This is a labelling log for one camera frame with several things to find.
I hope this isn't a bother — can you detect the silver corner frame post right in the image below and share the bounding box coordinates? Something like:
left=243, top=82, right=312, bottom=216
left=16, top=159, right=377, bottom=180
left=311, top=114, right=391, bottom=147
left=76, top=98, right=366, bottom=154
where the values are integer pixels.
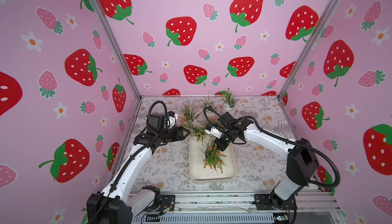
left=277, top=0, right=341, bottom=102

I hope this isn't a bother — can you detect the silver corner frame post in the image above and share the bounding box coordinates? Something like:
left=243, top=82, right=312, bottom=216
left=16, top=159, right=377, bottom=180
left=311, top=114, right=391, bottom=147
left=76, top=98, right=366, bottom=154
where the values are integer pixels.
left=277, top=0, right=341, bottom=102
left=89, top=0, right=142, bottom=101

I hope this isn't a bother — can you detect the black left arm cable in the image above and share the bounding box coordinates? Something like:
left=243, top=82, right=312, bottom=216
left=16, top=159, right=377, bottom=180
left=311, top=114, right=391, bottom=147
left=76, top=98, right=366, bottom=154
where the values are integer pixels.
left=88, top=100, right=169, bottom=224

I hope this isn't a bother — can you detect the cream storage tray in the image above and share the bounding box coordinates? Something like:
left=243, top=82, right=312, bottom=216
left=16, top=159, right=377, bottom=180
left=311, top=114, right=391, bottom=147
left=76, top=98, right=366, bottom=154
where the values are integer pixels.
left=189, top=135, right=237, bottom=183

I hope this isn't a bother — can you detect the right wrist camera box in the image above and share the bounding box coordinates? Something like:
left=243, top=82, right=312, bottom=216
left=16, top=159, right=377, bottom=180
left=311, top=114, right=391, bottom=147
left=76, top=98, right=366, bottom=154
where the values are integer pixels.
left=204, top=110, right=236, bottom=138

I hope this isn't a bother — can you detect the potted plant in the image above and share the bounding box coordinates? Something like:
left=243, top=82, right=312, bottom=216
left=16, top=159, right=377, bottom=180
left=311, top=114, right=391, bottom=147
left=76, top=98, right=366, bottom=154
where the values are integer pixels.
left=203, top=95, right=216, bottom=110
left=222, top=88, right=239, bottom=114
left=183, top=104, right=200, bottom=126

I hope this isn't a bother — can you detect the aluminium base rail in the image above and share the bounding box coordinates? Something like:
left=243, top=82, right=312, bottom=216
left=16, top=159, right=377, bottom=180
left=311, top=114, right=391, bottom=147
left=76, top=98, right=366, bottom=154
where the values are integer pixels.
left=133, top=189, right=348, bottom=224

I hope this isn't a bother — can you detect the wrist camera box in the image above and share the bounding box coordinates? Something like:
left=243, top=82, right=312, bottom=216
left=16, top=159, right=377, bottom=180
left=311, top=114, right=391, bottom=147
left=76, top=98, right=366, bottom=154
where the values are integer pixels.
left=204, top=110, right=236, bottom=138
left=148, top=111, right=178, bottom=131

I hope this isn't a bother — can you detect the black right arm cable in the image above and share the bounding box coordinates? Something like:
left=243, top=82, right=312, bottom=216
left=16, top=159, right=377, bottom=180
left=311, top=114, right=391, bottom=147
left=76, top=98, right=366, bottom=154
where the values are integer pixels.
left=203, top=106, right=341, bottom=189

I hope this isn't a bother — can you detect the white pot orange flower plant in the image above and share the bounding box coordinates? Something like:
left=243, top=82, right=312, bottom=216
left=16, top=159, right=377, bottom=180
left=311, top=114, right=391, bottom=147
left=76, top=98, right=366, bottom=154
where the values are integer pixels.
left=201, top=139, right=228, bottom=174

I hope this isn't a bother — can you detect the silver corner frame post left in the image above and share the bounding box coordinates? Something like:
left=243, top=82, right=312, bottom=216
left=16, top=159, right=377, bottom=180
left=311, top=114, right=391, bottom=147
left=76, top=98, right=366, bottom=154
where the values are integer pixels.
left=89, top=0, right=142, bottom=101

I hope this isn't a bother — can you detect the white pot pink flower plant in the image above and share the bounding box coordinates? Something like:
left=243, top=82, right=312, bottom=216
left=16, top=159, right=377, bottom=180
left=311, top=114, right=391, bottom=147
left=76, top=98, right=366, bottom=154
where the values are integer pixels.
left=183, top=123, right=206, bottom=143

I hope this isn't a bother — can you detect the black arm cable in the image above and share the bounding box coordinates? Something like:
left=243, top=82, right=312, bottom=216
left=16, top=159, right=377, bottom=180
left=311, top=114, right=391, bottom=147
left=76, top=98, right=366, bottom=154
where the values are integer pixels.
left=88, top=100, right=169, bottom=224
left=203, top=106, right=341, bottom=189

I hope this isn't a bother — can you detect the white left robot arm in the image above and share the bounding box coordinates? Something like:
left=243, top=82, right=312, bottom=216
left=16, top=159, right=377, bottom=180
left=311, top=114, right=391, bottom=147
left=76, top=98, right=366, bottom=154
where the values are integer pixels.
left=86, top=126, right=190, bottom=224

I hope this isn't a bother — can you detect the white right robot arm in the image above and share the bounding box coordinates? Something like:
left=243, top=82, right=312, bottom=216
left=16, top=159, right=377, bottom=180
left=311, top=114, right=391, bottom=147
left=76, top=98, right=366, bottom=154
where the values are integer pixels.
left=189, top=118, right=319, bottom=210

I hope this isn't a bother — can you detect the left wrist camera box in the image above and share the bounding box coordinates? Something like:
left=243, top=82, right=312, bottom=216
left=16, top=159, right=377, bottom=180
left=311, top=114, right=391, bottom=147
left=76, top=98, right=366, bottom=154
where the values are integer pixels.
left=148, top=111, right=178, bottom=131

